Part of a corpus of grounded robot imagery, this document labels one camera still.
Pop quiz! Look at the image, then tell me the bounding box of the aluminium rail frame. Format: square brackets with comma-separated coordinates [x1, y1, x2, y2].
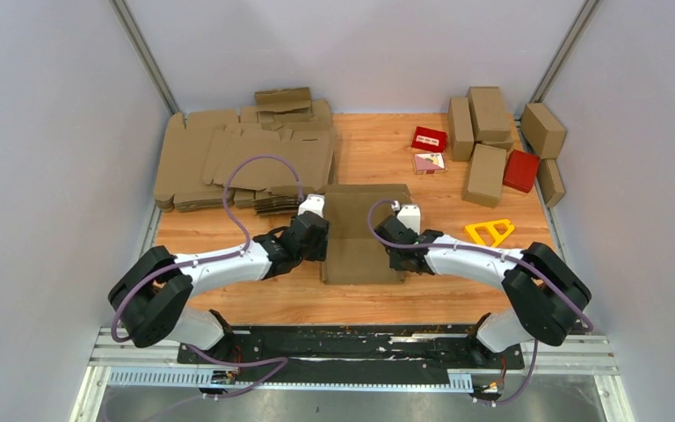
[69, 200, 635, 422]

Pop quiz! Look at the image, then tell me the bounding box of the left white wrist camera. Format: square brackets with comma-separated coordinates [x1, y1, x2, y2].
[297, 193, 325, 218]

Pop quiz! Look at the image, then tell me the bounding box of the folded cardboard box front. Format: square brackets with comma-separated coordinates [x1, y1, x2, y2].
[462, 144, 507, 207]

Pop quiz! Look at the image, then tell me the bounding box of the cardboard box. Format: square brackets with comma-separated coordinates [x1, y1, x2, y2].
[447, 97, 475, 162]
[520, 103, 567, 159]
[467, 86, 511, 143]
[537, 159, 565, 208]
[462, 144, 507, 207]
[321, 184, 410, 285]

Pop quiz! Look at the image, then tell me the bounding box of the flat cardboard stack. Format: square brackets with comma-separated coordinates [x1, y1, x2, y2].
[154, 87, 338, 212]

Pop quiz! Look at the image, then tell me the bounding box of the pink puzzle box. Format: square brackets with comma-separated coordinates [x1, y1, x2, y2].
[412, 152, 446, 175]

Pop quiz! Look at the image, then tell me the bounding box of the small red box with window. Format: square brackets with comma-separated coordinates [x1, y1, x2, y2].
[410, 126, 448, 153]

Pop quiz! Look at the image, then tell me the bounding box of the yellow triangular plastic frame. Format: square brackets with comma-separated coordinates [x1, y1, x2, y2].
[463, 219, 515, 247]

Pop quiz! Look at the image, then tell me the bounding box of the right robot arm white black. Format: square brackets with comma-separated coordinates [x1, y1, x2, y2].
[374, 216, 592, 367]

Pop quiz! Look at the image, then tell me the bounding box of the folded cardboard box top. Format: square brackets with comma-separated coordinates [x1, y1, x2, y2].
[467, 86, 511, 143]

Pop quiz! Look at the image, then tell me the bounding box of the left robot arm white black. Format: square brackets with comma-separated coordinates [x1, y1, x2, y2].
[108, 211, 330, 363]

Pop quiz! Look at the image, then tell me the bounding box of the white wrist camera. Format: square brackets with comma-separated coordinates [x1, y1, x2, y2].
[297, 193, 325, 218]
[396, 204, 422, 234]

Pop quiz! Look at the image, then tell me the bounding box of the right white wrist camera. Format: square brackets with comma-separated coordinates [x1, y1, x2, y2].
[396, 204, 422, 234]

